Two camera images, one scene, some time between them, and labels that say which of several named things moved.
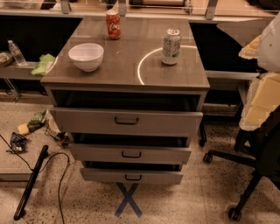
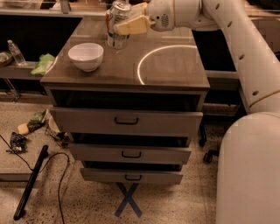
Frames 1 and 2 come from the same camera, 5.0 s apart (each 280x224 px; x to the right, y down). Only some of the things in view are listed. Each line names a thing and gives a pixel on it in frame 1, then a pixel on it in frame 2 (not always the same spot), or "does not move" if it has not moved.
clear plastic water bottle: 19,58 does not move
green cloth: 44,65 does not move
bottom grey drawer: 119,175 does not move
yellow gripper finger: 262,97 → 138,25
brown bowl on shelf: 6,59 does not move
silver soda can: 171,46 → 119,12
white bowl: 87,56 does not move
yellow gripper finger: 250,51 → 139,9
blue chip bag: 18,143 does not move
